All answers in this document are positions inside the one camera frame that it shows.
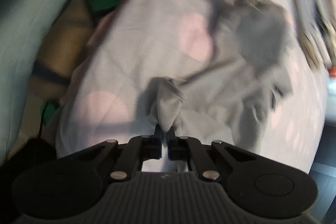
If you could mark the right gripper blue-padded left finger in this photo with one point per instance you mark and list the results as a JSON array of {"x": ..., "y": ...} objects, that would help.
[{"x": 135, "y": 152}]

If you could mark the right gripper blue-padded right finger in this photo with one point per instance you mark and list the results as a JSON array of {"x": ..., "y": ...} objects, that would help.
[{"x": 194, "y": 154}]

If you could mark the grey long-sleeve shirt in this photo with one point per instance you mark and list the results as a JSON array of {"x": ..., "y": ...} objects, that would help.
[{"x": 232, "y": 98}]

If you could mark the grey pink-dotted bed sheet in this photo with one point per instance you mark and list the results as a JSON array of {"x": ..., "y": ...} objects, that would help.
[{"x": 114, "y": 89}]

